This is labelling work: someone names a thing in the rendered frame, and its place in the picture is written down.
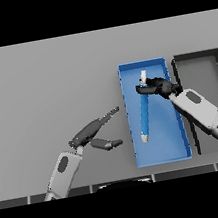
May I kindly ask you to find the blue bin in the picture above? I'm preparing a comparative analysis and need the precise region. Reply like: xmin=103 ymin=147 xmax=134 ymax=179
xmin=116 ymin=54 xmax=194 ymax=170

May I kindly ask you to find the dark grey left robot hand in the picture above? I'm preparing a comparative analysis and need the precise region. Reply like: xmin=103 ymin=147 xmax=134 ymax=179
xmin=63 ymin=105 xmax=127 ymax=158

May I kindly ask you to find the blue pipe with pale ends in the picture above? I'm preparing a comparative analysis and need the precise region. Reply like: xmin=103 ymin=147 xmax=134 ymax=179
xmin=129 ymin=69 xmax=159 ymax=144

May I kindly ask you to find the dark grey bin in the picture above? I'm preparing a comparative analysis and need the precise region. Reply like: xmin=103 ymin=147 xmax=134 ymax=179
xmin=170 ymin=47 xmax=218 ymax=158

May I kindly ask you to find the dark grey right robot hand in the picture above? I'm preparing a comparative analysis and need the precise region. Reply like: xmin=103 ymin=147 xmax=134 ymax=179
xmin=134 ymin=72 xmax=184 ymax=105

